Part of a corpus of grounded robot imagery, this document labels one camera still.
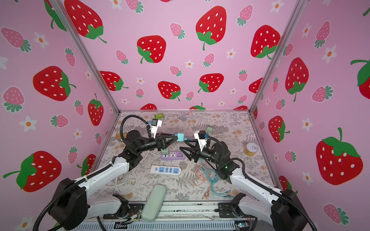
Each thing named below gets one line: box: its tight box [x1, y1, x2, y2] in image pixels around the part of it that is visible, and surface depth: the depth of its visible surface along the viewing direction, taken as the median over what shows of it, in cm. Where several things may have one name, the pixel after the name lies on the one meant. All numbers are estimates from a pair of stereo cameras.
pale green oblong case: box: [140, 184, 167, 223], surface depth 75 cm
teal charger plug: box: [174, 132, 185, 142], surface depth 69 cm
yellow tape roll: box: [244, 142, 259, 157], surface depth 95 cm
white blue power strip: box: [150, 165, 182, 175], surface depth 88 cm
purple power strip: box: [160, 151, 186, 161], surface depth 94 cm
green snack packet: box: [154, 113, 165, 120], surface depth 119 cm
